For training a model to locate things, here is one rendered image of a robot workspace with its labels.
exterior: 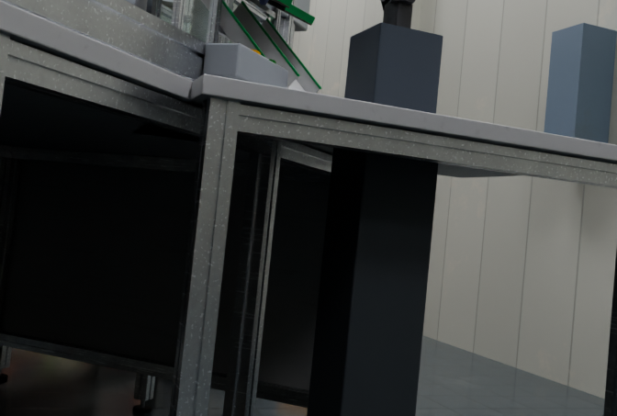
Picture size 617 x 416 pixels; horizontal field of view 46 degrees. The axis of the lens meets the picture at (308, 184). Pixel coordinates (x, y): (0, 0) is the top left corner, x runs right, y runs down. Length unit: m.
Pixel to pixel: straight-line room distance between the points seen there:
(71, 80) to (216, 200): 0.28
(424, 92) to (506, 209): 2.91
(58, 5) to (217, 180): 0.32
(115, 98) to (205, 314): 0.33
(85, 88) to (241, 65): 0.40
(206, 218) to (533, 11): 3.56
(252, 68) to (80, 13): 0.38
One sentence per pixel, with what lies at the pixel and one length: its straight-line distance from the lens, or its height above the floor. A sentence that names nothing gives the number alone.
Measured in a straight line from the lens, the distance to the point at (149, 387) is 2.52.
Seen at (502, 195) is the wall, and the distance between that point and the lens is 4.36.
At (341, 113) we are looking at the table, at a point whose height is 0.83.
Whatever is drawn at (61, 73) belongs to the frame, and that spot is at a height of 0.81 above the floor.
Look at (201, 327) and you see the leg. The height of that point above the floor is 0.50.
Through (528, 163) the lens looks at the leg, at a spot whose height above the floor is 0.81.
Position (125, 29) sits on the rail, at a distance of 1.12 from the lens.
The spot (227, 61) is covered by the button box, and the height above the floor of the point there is 0.93.
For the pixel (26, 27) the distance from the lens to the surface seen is 0.86.
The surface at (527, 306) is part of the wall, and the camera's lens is 4.13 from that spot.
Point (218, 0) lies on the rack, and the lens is 1.78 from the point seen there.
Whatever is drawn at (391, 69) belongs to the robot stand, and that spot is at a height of 0.97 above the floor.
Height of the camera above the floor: 0.66
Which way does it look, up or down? 3 degrees up
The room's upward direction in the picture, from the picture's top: 6 degrees clockwise
